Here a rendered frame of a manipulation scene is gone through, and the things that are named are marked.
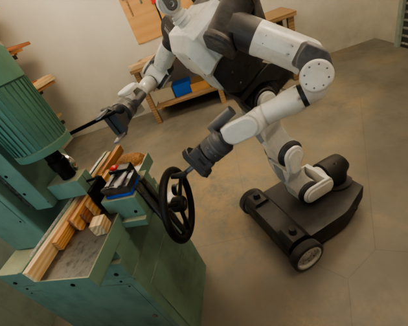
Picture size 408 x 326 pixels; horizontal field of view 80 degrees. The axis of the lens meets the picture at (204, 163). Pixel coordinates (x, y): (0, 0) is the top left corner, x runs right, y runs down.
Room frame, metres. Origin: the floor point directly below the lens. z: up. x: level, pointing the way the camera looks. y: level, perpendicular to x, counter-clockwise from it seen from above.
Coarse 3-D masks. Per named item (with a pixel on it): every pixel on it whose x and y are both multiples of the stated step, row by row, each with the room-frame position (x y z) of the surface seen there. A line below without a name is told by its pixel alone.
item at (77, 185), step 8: (56, 176) 0.86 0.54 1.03; (80, 176) 0.78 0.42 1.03; (88, 176) 0.81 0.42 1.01; (56, 184) 0.79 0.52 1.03; (64, 184) 0.78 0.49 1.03; (72, 184) 0.77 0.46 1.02; (80, 184) 0.76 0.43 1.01; (88, 184) 0.79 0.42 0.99; (56, 192) 0.79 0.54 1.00; (64, 192) 0.79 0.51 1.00; (72, 192) 0.78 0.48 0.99; (80, 192) 0.77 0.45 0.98
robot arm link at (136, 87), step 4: (132, 84) 1.13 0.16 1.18; (136, 84) 1.14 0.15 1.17; (124, 88) 1.14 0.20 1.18; (128, 88) 1.10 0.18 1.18; (132, 88) 1.11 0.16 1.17; (136, 88) 1.15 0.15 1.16; (140, 88) 1.15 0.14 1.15; (144, 88) 1.18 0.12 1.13; (120, 92) 1.08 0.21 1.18; (124, 92) 1.08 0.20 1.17; (128, 92) 1.08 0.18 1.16; (136, 92) 1.18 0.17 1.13; (120, 96) 1.08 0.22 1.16; (124, 96) 1.08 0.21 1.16
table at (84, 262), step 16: (144, 160) 0.96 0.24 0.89; (112, 224) 0.63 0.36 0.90; (128, 224) 0.65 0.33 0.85; (144, 224) 0.63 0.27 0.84; (80, 240) 0.61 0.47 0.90; (96, 240) 0.58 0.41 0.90; (112, 240) 0.58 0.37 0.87; (64, 256) 0.57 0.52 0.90; (80, 256) 0.54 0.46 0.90; (96, 256) 0.52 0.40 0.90; (112, 256) 0.55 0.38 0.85; (48, 272) 0.53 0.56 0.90; (64, 272) 0.51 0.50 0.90; (80, 272) 0.48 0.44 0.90; (96, 272) 0.48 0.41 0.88; (48, 288) 0.51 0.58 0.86; (64, 288) 0.49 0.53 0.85; (80, 288) 0.48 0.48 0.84
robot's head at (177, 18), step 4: (156, 0) 0.98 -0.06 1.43; (160, 0) 0.93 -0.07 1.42; (156, 4) 0.99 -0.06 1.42; (160, 4) 0.94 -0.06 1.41; (160, 8) 0.95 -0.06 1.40; (180, 8) 0.93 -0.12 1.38; (180, 12) 0.92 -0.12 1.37; (184, 12) 0.93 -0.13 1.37; (172, 16) 0.93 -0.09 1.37; (176, 16) 0.92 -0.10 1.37; (180, 16) 0.92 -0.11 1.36; (176, 20) 0.93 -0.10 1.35; (180, 20) 0.92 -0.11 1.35
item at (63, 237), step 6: (114, 150) 1.09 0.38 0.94; (120, 150) 1.11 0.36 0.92; (114, 156) 1.05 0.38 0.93; (120, 156) 1.09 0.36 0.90; (108, 162) 0.99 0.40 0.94; (114, 162) 1.02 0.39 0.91; (102, 168) 0.96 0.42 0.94; (108, 168) 0.97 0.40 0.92; (66, 222) 0.68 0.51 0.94; (66, 228) 0.65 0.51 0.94; (72, 228) 0.67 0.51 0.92; (60, 234) 0.63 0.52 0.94; (66, 234) 0.64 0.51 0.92; (72, 234) 0.65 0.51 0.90; (54, 240) 0.61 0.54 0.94; (60, 240) 0.62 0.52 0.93; (66, 240) 0.63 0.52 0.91; (60, 246) 0.60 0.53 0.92
